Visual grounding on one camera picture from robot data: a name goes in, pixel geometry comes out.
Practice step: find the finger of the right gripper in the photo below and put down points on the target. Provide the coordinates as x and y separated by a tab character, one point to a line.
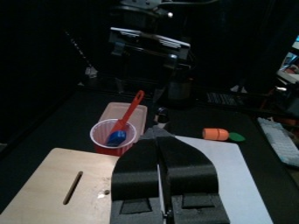
119	49
172	62

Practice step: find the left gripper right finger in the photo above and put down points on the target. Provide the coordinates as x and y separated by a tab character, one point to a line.
187	175

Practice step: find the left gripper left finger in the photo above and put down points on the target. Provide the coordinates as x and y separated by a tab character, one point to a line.
134	175

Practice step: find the blue toy utensil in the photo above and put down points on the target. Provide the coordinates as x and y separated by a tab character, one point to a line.
116	138

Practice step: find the orange toy carrot piece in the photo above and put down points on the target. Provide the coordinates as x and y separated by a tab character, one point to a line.
215	134

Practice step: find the red plastic cup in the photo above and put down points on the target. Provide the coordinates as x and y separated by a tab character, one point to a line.
102	131

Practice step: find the small black round object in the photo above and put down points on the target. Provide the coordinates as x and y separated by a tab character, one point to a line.
163	114

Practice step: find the green toy carrot top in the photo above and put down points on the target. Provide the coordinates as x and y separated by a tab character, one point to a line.
236	137

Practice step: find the pink square plate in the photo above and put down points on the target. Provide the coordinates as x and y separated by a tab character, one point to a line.
138	119

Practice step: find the white computer keyboard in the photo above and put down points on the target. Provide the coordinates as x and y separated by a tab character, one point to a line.
278	140

